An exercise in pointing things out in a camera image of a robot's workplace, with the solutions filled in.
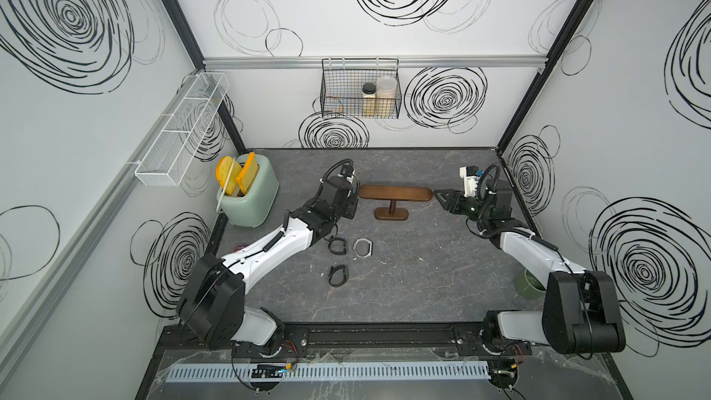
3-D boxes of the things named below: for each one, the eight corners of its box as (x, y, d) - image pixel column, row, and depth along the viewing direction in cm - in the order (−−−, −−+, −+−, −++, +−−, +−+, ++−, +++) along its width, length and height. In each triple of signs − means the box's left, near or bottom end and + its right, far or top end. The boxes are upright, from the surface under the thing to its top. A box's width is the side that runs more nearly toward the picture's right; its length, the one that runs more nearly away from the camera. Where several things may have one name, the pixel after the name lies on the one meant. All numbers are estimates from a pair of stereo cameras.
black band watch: (328, 255, 92) (327, 252, 90) (329, 239, 95) (328, 236, 94) (346, 255, 92) (346, 252, 90) (347, 239, 95) (346, 236, 94)
